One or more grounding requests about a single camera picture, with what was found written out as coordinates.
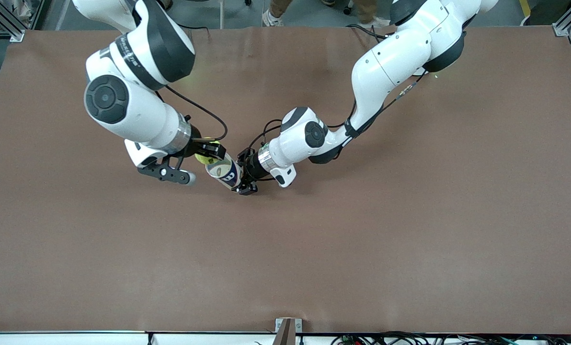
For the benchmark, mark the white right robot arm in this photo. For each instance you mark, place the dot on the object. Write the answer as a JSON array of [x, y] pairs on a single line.
[[137, 115]]

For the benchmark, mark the brown table cover sheet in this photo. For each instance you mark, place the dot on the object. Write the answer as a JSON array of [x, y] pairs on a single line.
[[285, 249]]

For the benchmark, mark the person in khaki trousers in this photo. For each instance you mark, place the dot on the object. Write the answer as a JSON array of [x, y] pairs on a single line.
[[273, 19]]

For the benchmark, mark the black chair caster wheel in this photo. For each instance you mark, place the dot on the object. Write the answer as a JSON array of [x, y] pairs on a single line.
[[348, 9]]

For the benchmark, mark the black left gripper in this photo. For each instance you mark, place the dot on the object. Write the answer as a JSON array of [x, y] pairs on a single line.
[[250, 166]]

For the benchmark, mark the plain yellow tennis ball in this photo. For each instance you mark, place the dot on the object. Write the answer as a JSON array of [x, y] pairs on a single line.
[[200, 158]]

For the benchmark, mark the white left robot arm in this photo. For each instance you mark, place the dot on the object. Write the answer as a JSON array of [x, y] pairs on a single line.
[[391, 67]]

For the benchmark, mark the clear tennis ball can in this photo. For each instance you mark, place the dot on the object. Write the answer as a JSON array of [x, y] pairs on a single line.
[[230, 181]]

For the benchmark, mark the person in brown trousers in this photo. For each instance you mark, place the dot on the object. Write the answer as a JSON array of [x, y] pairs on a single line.
[[376, 21]]

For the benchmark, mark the white table edge strip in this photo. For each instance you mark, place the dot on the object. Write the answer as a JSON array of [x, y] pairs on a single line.
[[51, 339]]

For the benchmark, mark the metal bracket with brown post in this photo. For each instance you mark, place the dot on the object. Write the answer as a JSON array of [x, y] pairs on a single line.
[[288, 330]]

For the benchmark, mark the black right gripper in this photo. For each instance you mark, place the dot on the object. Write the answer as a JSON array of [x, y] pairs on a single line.
[[197, 142]]

